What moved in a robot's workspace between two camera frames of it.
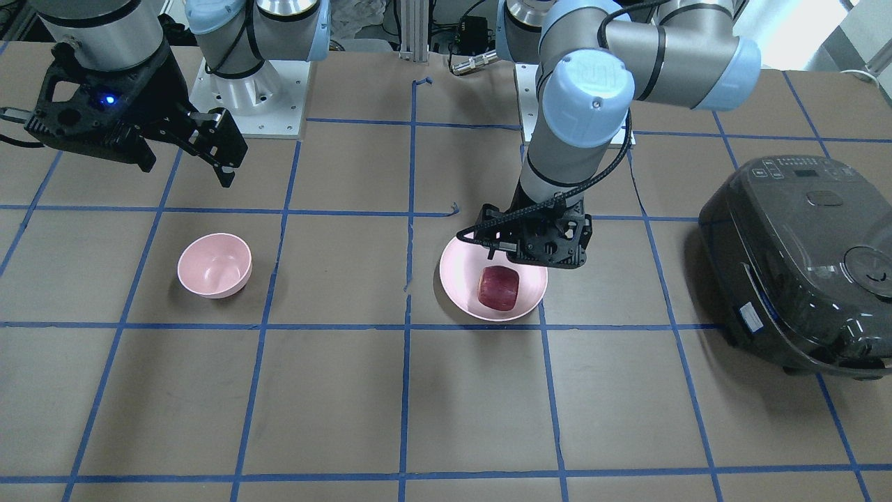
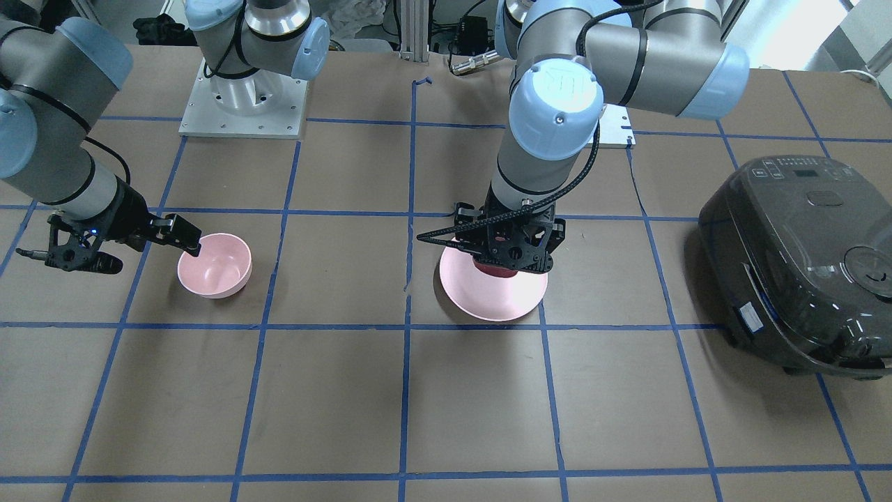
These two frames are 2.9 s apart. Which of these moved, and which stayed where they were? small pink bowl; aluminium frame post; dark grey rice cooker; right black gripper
Moved: right black gripper
Stayed: aluminium frame post; small pink bowl; dark grey rice cooker
